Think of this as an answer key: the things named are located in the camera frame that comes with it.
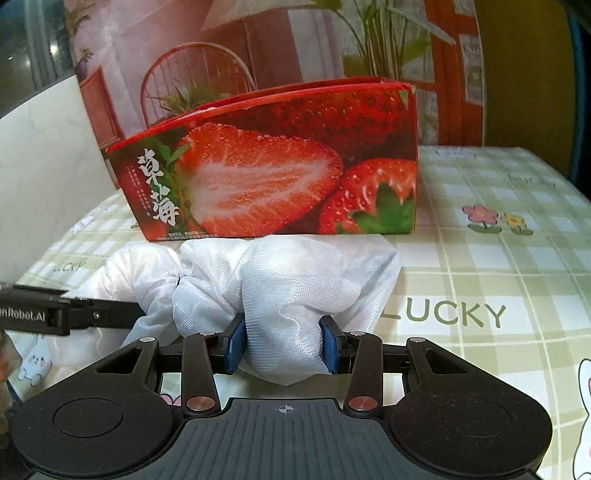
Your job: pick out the red strawberry cardboard box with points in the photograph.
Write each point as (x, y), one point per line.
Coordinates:
(277, 161)

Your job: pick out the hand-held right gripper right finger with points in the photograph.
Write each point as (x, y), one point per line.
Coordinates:
(329, 346)

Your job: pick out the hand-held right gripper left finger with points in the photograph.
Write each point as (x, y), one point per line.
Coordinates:
(236, 344)

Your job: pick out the dark window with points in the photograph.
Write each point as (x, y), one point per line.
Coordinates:
(27, 46)

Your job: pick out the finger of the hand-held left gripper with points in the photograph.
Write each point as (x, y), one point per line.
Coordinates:
(111, 313)

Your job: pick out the blue curtain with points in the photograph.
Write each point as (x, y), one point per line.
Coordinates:
(584, 115)

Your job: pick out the wall poster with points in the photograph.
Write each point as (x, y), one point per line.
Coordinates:
(277, 46)

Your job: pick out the white mesh cloth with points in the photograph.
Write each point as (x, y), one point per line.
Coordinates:
(286, 286)

